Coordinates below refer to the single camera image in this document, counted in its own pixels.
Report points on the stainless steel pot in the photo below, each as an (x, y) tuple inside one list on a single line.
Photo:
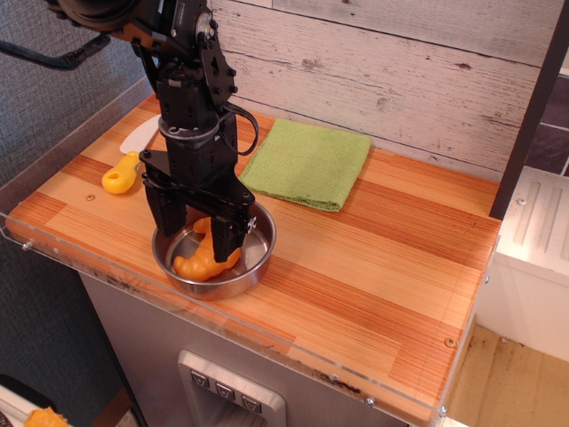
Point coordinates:
[(247, 272)]

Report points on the grey toy kitchen cabinet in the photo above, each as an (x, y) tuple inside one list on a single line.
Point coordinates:
[(149, 340)]

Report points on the orange object bottom left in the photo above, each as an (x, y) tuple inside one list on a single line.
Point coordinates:
[(45, 417)]

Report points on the orange toy croissant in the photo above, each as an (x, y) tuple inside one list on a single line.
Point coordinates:
[(202, 266)]

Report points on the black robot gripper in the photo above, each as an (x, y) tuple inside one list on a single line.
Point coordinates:
[(200, 173)]

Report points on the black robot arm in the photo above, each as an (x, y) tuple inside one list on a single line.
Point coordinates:
[(178, 44)]

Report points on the dark right vertical post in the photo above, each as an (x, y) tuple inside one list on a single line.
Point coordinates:
[(542, 90)]

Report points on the toy knife yellow handle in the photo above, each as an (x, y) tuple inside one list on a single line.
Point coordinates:
[(121, 177)]

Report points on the white cabinet at right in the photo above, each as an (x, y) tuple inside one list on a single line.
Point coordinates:
[(525, 293)]

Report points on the green folded cloth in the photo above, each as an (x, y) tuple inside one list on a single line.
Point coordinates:
[(307, 165)]

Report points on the silver dispenser button panel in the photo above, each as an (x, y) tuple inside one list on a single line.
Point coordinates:
[(229, 391)]

